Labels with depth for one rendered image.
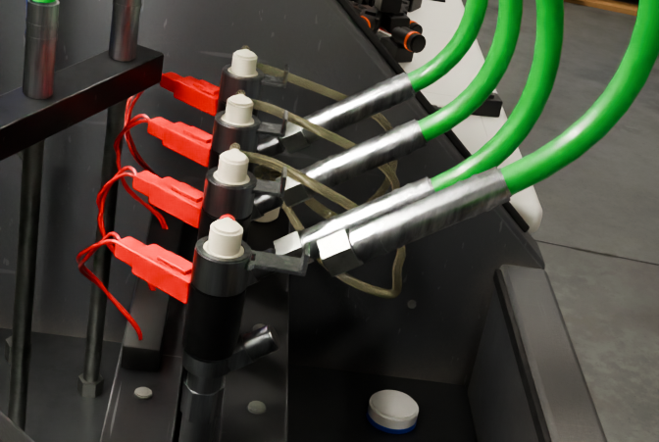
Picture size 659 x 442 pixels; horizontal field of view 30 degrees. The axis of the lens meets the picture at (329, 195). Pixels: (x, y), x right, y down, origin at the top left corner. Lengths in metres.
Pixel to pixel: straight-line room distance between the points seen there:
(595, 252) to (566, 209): 0.23
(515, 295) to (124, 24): 0.35
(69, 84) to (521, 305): 0.37
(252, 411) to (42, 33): 0.25
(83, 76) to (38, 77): 0.05
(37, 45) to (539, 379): 0.39
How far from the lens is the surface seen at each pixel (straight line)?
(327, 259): 0.59
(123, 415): 0.69
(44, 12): 0.73
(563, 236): 3.24
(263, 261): 0.60
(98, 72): 0.80
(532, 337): 0.89
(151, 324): 0.73
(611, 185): 3.62
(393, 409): 0.96
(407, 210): 0.59
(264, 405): 0.70
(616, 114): 0.58
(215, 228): 0.59
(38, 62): 0.74
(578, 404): 0.83
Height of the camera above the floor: 1.40
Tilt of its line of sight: 26 degrees down
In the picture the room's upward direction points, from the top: 11 degrees clockwise
